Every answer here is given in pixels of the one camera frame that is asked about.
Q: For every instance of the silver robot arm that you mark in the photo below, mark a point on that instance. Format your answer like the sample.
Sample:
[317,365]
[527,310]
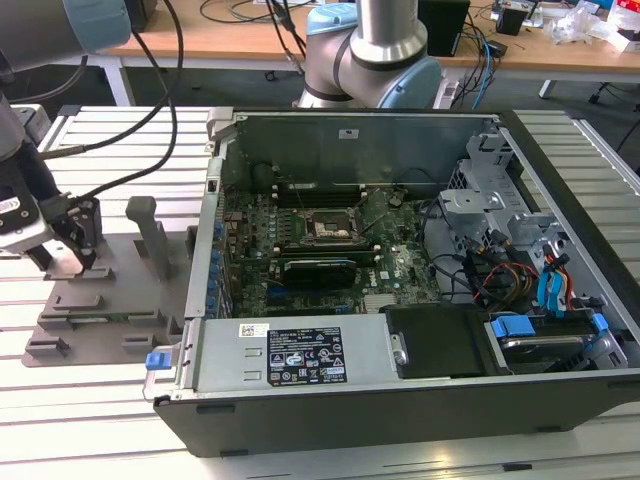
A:
[380,45]

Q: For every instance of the CPU socket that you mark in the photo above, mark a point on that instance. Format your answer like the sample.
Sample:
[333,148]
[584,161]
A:
[327,227]

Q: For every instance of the grey parts rack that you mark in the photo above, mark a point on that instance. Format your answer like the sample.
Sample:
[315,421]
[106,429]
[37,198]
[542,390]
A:
[125,295]

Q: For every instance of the grey plastic case latch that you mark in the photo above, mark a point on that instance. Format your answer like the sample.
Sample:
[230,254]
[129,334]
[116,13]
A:
[220,122]

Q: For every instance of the blue plastic slot clip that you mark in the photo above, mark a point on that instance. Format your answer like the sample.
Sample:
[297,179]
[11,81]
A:
[211,303]
[212,288]
[215,257]
[213,273]
[218,231]

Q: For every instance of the black flat device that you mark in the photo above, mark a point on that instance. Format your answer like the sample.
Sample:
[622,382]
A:
[145,15]

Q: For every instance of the blue plastic latch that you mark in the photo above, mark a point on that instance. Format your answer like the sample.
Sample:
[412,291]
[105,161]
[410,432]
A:
[157,361]

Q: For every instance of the wooden top desk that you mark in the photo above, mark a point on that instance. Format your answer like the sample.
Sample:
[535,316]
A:
[225,47]

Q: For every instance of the silver power supply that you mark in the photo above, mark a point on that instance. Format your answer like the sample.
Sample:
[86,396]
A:
[220,350]

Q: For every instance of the RAM slot white clips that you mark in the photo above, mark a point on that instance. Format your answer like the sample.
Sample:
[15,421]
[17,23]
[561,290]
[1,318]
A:
[367,258]
[325,248]
[320,196]
[320,188]

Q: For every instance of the black graphics card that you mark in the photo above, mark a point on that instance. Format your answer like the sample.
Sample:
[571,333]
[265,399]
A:
[317,272]

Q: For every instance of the white sticker black print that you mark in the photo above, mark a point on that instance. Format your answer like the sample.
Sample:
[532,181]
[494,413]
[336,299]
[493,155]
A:
[348,133]

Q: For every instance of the round coin battery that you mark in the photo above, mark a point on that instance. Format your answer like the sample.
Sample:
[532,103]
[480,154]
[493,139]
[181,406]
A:
[395,200]

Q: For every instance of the silver chipset heatsink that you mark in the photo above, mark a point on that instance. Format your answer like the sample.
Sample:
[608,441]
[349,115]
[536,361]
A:
[378,303]

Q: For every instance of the green motherboard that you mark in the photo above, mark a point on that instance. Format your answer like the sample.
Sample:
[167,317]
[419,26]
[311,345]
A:
[400,270]

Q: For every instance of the black PC case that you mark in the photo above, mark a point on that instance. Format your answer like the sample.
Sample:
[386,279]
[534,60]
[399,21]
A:
[350,420]

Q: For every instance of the white power strip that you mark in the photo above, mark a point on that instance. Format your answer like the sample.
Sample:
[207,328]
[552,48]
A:
[446,92]

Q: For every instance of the silver metal drive cage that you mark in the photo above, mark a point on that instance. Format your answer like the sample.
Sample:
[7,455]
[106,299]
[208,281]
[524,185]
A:
[470,197]

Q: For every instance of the black box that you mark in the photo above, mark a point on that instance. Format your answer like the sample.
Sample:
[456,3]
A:
[445,25]

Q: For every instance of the black plastic shroud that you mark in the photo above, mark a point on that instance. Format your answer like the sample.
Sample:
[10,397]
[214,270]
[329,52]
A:
[440,340]

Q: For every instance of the small black adapter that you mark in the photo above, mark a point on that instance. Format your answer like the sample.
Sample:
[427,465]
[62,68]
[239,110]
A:
[498,48]

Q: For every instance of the small black bin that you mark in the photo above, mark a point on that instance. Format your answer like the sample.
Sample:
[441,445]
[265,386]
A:
[514,21]

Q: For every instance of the hard disk blue carrier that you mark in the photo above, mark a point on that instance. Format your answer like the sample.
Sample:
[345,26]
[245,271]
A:
[542,346]

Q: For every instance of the white plastic bags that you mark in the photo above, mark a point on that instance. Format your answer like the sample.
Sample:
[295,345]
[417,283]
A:
[580,22]

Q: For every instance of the red white box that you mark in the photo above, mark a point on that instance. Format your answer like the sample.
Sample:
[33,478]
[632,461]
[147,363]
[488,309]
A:
[630,15]

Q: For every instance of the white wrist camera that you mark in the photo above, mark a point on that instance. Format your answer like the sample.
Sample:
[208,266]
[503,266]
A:
[20,225]

